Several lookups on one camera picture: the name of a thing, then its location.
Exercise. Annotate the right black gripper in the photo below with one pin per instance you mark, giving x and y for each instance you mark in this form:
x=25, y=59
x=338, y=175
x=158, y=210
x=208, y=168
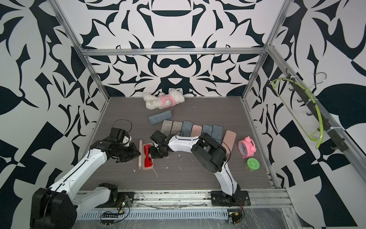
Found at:
x=154, y=155

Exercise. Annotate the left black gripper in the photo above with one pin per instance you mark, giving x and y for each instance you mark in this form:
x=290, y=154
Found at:
x=126, y=153

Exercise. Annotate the pink case red glasses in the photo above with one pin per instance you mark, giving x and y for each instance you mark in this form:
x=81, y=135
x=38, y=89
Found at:
x=145, y=161

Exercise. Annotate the teal case yellow glasses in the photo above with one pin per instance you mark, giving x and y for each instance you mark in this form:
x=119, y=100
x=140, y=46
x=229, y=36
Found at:
x=176, y=127

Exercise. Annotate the teal case black sunglasses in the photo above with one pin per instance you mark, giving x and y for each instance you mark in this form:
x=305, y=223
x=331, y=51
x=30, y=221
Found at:
x=166, y=127

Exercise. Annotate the grey case white glasses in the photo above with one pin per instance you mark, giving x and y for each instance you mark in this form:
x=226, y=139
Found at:
x=186, y=129

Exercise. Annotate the grey teal case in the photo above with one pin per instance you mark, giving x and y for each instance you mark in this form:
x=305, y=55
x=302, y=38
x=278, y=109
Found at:
x=160, y=117

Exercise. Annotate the pink case thin glasses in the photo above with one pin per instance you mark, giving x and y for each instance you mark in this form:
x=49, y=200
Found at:
x=196, y=131

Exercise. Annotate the grey case black sunglasses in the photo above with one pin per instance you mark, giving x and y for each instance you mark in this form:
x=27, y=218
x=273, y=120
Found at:
x=217, y=133

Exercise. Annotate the pink case purple glasses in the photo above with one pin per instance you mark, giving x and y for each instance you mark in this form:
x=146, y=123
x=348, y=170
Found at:
x=228, y=141

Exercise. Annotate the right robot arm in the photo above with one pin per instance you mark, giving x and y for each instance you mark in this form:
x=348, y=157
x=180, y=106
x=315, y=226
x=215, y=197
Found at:
x=207, y=151

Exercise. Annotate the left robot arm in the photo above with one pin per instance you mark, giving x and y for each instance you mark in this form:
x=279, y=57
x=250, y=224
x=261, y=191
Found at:
x=58, y=207

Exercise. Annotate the white pink plush toy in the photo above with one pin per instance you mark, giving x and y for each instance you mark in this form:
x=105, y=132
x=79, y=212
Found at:
x=164, y=101

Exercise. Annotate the pink alarm clock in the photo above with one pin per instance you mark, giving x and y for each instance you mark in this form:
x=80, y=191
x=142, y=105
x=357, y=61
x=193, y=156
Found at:
x=247, y=147

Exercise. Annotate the green round tin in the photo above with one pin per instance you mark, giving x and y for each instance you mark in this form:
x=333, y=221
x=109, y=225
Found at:
x=252, y=164

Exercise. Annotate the small black electronics box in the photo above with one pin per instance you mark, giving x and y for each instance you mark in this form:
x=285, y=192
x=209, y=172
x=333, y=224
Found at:
x=235, y=217

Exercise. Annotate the green clothes hanger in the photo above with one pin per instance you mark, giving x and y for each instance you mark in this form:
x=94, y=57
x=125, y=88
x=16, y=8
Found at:
x=298, y=111

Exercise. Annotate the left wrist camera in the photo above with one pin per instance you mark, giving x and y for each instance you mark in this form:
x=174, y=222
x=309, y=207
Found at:
x=126, y=141

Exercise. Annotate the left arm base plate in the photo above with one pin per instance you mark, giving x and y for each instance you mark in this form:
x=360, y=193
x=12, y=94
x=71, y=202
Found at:
x=117, y=199

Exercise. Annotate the black connector with cables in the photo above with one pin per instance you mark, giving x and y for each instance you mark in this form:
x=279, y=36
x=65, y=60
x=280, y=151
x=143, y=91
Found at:
x=108, y=215

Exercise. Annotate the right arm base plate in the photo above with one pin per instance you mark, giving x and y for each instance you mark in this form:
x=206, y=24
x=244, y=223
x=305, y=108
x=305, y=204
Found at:
x=240, y=198

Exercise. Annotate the black wall hook rack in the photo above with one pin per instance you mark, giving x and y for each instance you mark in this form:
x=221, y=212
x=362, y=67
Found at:
x=309, y=100

